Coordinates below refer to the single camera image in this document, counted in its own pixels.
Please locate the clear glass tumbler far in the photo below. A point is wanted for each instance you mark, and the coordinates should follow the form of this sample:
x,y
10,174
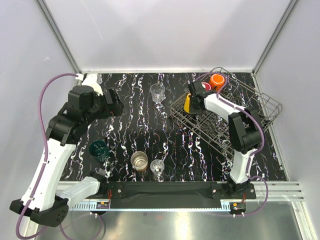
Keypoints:
x,y
157,91

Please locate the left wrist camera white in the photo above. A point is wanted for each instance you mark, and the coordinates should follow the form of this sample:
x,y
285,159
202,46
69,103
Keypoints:
x,y
93,80

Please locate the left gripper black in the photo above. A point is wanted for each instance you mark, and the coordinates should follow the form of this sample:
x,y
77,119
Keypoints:
x,y
115,107

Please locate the clear glass tumbler near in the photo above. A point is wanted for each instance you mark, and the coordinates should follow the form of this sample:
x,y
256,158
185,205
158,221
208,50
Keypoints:
x,y
157,166

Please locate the stainless steel cup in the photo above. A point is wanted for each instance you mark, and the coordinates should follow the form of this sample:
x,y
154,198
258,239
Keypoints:
x,y
139,161

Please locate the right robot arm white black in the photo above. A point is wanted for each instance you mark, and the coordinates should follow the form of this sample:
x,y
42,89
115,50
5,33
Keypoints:
x,y
244,128

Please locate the red mug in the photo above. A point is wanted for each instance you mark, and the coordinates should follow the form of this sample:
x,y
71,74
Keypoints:
x,y
206,86

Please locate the dark green mug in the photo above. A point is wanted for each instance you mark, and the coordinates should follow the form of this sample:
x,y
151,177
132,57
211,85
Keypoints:
x,y
100,151

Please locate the orange mug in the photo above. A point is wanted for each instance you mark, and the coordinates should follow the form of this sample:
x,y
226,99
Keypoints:
x,y
216,81

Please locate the yellow mug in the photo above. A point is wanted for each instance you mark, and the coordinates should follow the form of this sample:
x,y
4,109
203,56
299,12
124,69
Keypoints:
x,y
186,105

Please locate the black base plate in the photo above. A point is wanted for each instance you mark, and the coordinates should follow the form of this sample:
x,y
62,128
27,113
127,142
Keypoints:
x,y
173,195

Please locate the clear glass tumbler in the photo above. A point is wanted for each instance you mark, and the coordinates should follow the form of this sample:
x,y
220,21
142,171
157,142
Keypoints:
x,y
157,166
157,91

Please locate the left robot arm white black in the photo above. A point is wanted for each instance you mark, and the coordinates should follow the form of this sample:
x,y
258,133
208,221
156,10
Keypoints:
x,y
41,202

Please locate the grey wire dish rack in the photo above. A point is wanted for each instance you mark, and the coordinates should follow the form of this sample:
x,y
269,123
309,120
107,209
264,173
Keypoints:
x,y
213,129

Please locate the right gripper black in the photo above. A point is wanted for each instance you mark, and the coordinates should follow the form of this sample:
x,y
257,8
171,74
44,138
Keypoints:
x,y
193,112

